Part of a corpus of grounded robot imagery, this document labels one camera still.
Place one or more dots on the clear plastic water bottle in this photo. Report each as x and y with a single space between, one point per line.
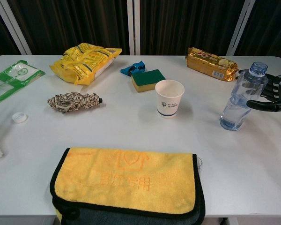
238 100

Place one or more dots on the white paper cup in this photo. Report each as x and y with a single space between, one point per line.
169 98

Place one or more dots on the gold biscuit package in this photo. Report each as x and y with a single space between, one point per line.
208 63

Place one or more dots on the green yellow sponge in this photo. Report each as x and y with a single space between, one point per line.
147 79

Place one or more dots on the yellow towel with black trim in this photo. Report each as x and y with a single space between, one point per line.
126 180

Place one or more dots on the yellow snack bag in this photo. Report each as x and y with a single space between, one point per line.
84 63

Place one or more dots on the black pleated curtain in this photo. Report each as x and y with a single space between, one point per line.
79 21

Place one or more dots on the white bottle cap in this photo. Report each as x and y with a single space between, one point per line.
19 117

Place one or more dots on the green white plastic bag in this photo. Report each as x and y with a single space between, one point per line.
11 79

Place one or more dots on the white frame post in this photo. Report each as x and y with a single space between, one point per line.
134 28
238 28
14 28

